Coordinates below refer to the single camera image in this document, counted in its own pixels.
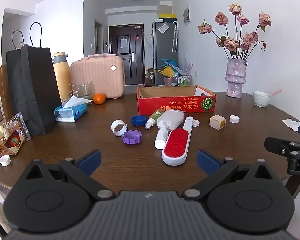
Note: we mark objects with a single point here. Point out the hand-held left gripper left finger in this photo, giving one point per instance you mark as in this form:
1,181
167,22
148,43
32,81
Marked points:
90,162

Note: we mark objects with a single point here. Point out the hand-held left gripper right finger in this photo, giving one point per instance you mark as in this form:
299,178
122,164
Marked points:
207,162

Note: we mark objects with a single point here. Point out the red and white lint brush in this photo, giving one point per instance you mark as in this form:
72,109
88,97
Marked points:
176,145

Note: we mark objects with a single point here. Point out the cream plug adapter cube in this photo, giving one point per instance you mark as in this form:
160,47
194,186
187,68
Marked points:
216,122

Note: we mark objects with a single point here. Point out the small white bottle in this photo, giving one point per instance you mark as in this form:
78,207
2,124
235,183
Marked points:
161,137

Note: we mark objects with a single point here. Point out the clear bottle of white beads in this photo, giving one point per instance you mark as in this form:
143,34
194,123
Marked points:
170,118

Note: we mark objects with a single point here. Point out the blue notched bottle cap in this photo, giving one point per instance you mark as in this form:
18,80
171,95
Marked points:
138,120

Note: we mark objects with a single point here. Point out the red cardboard box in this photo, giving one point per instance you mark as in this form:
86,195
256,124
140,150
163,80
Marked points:
175,105

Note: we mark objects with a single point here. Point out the green spray bottle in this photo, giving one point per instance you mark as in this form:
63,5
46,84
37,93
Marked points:
155,115

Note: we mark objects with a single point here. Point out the crumpled white tissue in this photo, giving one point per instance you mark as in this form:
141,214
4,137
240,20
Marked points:
291,124

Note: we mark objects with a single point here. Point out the pink spoon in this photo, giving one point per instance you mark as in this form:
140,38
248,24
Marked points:
276,92

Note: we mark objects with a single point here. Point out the pale green bowl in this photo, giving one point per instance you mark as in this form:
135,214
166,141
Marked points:
262,100

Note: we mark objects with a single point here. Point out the purple notched bottle cap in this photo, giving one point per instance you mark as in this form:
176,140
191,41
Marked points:
132,138

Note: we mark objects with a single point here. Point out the blue tissue pack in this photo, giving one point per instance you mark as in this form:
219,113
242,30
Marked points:
72,112

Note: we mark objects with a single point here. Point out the orange fruit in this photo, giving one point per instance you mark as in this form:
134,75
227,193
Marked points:
99,99

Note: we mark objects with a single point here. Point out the glass jar with twine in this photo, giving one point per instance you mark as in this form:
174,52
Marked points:
86,91

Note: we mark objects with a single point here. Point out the pink speckled vase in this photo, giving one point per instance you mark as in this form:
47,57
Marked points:
235,80

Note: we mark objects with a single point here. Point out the small white ribbed cap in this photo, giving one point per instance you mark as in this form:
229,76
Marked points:
5,160

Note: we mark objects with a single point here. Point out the pink ribbed suitcase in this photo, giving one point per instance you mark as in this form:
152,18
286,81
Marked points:
95,75

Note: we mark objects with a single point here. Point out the yellow thermos jug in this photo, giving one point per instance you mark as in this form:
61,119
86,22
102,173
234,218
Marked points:
62,77

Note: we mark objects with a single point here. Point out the pink bucket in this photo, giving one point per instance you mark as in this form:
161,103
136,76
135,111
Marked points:
168,81

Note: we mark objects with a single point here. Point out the black paper bag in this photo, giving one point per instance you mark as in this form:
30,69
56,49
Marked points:
32,85

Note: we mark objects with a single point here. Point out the yellow plastic item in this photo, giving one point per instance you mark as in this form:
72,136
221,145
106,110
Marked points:
166,72

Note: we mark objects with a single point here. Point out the pale dried grass bunch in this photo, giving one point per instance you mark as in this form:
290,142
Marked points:
188,65

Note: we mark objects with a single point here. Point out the cardboard boxes on floor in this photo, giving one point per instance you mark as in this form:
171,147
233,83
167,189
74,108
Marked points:
149,76

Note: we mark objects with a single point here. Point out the blue plastic item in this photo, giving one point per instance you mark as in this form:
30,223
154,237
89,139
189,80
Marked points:
168,63

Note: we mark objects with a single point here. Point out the brown paper bag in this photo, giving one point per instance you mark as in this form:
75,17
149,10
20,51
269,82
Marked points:
4,92

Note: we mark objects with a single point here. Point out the bunch of dried pink roses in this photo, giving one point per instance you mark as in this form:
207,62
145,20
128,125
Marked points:
230,43

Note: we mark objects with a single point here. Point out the dark brown door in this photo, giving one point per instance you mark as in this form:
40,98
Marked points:
126,55

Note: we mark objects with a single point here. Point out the grey refrigerator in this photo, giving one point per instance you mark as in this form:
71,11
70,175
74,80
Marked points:
163,47

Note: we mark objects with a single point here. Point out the clear folded umbrella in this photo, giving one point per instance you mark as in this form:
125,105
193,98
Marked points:
175,37

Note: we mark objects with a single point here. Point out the paper sheet on refrigerator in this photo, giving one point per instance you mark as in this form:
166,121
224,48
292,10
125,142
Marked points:
163,28

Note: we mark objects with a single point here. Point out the yellow and black box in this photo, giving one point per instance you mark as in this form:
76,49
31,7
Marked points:
167,16

